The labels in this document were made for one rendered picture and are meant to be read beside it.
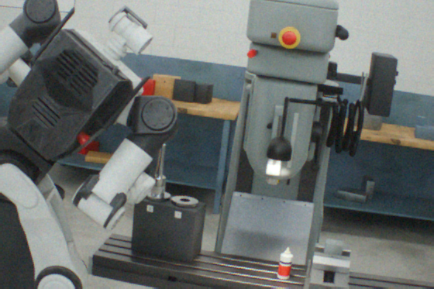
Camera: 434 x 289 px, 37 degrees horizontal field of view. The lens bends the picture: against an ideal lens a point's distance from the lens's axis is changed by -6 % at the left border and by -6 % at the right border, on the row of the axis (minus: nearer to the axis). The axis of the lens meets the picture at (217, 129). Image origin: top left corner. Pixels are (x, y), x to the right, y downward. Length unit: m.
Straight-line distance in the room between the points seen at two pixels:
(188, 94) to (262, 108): 3.91
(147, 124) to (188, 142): 4.87
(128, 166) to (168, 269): 0.59
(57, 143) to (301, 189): 1.16
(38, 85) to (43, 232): 0.44
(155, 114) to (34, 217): 0.45
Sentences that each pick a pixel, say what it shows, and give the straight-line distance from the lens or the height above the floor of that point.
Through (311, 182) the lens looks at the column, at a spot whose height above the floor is 1.20.
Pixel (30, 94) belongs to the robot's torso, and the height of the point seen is 1.56.
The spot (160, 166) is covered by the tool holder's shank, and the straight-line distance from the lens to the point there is 2.28.
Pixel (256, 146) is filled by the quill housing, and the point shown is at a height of 1.41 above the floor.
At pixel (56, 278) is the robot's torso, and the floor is 1.04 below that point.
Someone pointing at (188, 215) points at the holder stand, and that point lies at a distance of 2.23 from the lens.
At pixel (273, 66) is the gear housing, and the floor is 1.66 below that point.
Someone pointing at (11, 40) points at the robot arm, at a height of 1.68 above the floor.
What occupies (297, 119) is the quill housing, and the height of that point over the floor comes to 1.51.
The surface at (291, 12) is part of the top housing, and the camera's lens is 1.90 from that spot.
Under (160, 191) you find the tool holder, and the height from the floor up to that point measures 1.18.
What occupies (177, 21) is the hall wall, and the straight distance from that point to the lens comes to 6.46.
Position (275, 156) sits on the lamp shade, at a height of 1.42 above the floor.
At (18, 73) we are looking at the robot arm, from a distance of 2.07.
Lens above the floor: 1.86
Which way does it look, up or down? 11 degrees down
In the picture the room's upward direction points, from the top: 7 degrees clockwise
